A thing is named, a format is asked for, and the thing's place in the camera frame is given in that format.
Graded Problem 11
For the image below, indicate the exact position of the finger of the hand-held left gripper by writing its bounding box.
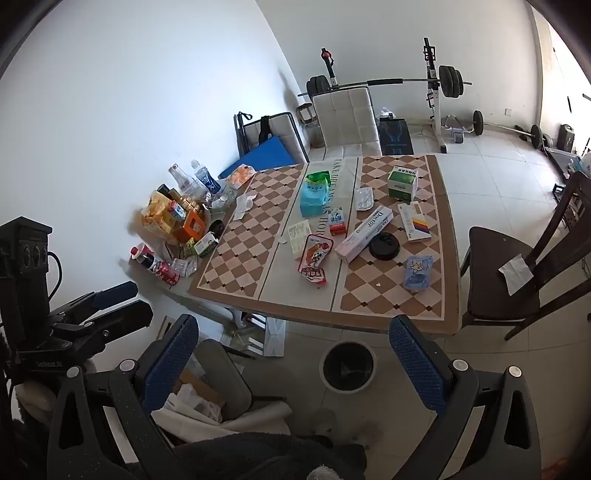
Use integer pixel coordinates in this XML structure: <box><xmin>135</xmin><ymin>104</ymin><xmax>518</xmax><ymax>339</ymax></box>
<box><xmin>69</xmin><ymin>299</ymin><xmax>154</xmax><ymax>346</ymax></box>
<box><xmin>59</xmin><ymin>281</ymin><xmax>139</xmax><ymax>325</ymax></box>

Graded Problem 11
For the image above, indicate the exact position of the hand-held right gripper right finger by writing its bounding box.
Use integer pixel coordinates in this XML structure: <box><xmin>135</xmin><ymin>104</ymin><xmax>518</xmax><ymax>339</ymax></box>
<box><xmin>389</xmin><ymin>315</ymin><xmax>541</xmax><ymax>480</ymax></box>

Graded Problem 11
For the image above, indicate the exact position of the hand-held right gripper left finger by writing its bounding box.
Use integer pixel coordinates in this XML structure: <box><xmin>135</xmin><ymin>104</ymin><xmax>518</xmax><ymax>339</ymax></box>
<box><xmin>46</xmin><ymin>314</ymin><xmax>200</xmax><ymax>480</ymax></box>

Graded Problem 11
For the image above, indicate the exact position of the round trash bin black bag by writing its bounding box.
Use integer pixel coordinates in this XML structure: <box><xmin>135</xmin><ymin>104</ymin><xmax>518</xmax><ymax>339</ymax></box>
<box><xmin>320</xmin><ymin>342</ymin><xmax>378</xmax><ymax>393</ymax></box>

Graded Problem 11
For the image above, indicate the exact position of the small milk carton with panda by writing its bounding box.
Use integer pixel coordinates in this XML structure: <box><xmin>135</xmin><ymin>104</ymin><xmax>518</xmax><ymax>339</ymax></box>
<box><xmin>328</xmin><ymin>205</ymin><xmax>348</xmax><ymax>237</ymax></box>

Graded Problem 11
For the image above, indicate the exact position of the green and white medicine box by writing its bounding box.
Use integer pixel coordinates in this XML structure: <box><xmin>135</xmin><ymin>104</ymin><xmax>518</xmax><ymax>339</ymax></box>
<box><xmin>387</xmin><ymin>166</ymin><xmax>420</xmax><ymax>200</ymax></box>

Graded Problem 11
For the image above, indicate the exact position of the red cap bottle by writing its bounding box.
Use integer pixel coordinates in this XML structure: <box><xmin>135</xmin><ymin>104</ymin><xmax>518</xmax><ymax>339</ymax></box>
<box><xmin>130</xmin><ymin>244</ymin><xmax>158</xmax><ymax>271</ymax></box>

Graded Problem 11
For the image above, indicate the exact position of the red drink can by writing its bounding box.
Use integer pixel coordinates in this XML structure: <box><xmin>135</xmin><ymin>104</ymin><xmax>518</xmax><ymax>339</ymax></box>
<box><xmin>154</xmin><ymin>261</ymin><xmax>181</xmax><ymax>285</ymax></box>

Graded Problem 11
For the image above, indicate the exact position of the grey chair with papers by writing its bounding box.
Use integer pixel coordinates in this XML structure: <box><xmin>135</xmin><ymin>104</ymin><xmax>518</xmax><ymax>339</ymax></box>
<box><xmin>151</xmin><ymin>338</ymin><xmax>293</xmax><ymax>445</ymax></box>

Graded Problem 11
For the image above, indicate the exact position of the clear plastic wrapper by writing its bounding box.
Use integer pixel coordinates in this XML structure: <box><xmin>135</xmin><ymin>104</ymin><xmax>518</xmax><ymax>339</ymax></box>
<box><xmin>171</xmin><ymin>255</ymin><xmax>199</xmax><ymax>278</ymax></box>

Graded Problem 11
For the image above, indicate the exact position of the yellow snack bag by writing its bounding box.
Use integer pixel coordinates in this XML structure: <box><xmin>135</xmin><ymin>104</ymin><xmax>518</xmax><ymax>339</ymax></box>
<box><xmin>139</xmin><ymin>191</ymin><xmax>183</xmax><ymax>244</ymax></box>

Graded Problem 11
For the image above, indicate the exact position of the blue star snack packet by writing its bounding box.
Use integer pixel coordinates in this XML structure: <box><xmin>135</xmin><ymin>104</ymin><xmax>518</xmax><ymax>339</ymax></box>
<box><xmin>403</xmin><ymin>255</ymin><xmax>434</xmax><ymax>292</ymax></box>

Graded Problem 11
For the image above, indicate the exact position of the small green and white box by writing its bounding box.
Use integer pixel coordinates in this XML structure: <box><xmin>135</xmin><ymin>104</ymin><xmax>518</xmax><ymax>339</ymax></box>
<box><xmin>194</xmin><ymin>232</ymin><xmax>219</xmax><ymax>258</ymax></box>

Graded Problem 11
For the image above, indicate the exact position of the orange box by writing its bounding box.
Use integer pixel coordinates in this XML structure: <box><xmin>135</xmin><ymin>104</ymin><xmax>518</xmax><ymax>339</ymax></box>
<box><xmin>182</xmin><ymin>210</ymin><xmax>208</xmax><ymax>241</ymax></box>

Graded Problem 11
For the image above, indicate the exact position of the gold patterned bottle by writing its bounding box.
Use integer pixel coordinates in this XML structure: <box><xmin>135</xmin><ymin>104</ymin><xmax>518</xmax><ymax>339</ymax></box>
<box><xmin>157</xmin><ymin>184</ymin><xmax>197</xmax><ymax>209</ymax></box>

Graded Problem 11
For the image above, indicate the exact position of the dark wooden chair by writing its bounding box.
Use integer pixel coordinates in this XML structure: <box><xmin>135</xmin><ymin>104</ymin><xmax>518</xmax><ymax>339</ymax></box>
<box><xmin>460</xmin><ymin>171</ymin><xmax>591</xmax><ymax>341</ymax></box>

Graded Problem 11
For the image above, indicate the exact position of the black round lid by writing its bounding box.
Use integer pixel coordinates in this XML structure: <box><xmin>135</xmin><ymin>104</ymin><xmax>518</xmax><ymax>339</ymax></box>
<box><xmin>368</xmin><ymin>232</ymin><xmax>400</xmax><ymax>260</ymax></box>

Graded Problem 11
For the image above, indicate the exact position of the clear glass bottle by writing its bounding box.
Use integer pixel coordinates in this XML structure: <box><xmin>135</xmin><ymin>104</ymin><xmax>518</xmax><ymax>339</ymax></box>
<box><xmin>168</xmin><ymin>163</ymin><xmax>197</xmax><ymax>197</ymax></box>

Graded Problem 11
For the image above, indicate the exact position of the white tissue on chair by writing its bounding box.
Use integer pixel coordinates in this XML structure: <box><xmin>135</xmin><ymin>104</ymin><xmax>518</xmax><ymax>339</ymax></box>
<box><xmin>497</xmin><ymin>256</ymin><xmax>536</xmax><ymax>296</ymax></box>

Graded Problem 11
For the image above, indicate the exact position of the crushed clear plastic bottle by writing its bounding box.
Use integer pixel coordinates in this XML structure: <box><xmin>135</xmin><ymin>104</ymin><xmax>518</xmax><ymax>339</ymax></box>
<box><xmin>203</xmin><ymin>182</ymin><xmax>232</xmax><ymax>213</ymax></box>

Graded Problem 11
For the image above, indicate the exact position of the long white pink box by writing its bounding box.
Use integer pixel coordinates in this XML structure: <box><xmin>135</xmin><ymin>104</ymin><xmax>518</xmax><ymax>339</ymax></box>
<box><xmin>334</xmin><ymin>205</ymin><xmax>394</xmax><ymax>264</ymax></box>

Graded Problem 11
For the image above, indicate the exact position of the white box with colour stripes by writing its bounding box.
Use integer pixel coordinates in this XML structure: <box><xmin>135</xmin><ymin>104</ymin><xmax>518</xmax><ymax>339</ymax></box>
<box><xmin>398</xmin><ymin>201</ymin><xmax>433</xmax><ymax>243</ymax></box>

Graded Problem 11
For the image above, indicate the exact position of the blue label water bottle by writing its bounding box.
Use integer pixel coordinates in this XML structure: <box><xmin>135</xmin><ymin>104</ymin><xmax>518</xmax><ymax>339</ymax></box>
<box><xmin>190</xmin><ymin>160</ymin><xmax>222</xmax><ymax>195</ymax></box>

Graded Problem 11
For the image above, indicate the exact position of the red and white snack packet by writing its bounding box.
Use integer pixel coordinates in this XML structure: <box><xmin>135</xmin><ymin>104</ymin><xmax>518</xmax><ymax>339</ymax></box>
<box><xmin>298</xmin><ymin>234</ymin><xmax>335</xmax><ymax>284</ymax></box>

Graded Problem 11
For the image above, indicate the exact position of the crumpled white tissue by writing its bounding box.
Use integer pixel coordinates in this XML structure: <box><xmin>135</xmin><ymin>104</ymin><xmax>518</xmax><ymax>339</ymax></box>
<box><xmin>233</xmin><ymin>194</ymin><xmax>257</xmax><ymax>221</ymax></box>

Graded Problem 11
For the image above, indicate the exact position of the orange and white packet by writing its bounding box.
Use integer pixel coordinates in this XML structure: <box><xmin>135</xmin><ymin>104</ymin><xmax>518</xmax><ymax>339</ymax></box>
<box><xmin>227</xmin><ymin>166</ymin><xmax>257</xmax><ymax>189</ymax></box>

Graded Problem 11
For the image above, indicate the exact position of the teal rice bag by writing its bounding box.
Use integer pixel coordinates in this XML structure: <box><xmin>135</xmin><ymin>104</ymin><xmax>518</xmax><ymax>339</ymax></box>
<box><xmin>299</xmin><ymin>170</ymin><xmax>334</xmax><ymax>217</ymax></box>

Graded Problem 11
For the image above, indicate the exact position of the blue foam mat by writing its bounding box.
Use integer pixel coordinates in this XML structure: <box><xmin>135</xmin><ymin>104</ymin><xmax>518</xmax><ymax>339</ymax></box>
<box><xmin>218</xmin><ymin>135</ymin><xmax>301</xmax><ymax>180</ymax></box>

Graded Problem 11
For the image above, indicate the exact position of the black printed floor mat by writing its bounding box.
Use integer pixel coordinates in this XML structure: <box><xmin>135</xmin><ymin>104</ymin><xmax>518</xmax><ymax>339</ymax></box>
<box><xmin>379</xmin><ymin>119</ymin><xmax>414</xmax><ymax>156</ymax></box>

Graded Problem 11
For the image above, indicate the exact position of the floor barbell with black plates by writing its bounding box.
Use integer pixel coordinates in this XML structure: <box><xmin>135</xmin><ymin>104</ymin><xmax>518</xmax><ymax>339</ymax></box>
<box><xmin>471</xmin><ymin>110</ymin><xmax>544</xmax><ymax>150</ymax></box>

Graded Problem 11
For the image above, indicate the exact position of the white padded chair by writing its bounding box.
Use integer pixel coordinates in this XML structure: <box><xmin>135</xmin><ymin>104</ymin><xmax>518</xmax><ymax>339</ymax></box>
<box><xmin>311</xmin><ymin>87</ymin><xmax>383</xmax><ymax>160</ymax></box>

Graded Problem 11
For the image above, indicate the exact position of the white barbell rack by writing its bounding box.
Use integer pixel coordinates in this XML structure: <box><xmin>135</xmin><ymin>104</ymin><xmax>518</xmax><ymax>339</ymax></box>
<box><xmin>421</xmin><ymin>38</ymin><xmax>474</xmax><ymax>154</ymax></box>

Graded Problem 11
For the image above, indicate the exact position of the black cable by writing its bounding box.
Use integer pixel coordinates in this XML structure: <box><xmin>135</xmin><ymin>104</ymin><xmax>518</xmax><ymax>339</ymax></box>
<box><xmin>46</xmin><ymin>250</ymin><xmax>64</xmax><ymax>298</ymax></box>

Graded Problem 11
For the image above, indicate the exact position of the white table leg frame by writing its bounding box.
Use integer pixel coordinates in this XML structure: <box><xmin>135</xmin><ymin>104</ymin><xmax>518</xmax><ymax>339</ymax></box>
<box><xmin>221</xmin><ymin>308</ymin><xmax>288</xmax><ymax>359</ymax></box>

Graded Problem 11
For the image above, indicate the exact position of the folded grey frame bed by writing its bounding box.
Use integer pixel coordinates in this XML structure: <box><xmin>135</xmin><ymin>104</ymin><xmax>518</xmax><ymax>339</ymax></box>
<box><xmin>234</xmin><ymin>112</ymin><xmax>309</xmax><ymax>163</ymax></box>

